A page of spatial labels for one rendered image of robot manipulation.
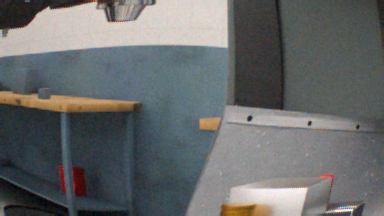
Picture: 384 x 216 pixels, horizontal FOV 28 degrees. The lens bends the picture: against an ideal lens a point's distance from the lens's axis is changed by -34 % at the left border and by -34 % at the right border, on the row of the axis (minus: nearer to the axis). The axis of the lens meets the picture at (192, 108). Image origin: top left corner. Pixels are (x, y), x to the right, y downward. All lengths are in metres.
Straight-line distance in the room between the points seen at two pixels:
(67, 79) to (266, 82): 5.44
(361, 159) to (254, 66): 0.21
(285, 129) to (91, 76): 5.28
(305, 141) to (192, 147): 4.81
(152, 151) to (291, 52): 4.94
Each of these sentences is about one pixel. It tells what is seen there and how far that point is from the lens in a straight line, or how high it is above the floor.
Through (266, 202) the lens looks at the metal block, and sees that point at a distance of 0.59.
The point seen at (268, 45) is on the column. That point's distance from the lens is 1.04.
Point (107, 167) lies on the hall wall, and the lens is 6.20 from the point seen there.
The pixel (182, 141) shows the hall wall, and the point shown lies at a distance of 5.83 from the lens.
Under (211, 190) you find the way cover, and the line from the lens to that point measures 1.04.
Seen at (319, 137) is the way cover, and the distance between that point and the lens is 0.99.
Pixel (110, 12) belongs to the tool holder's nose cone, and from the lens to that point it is 0.67.
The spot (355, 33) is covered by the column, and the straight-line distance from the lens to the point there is 0.98.
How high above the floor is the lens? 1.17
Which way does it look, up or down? 3 degrees down
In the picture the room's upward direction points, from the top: 3 degrees clockwise
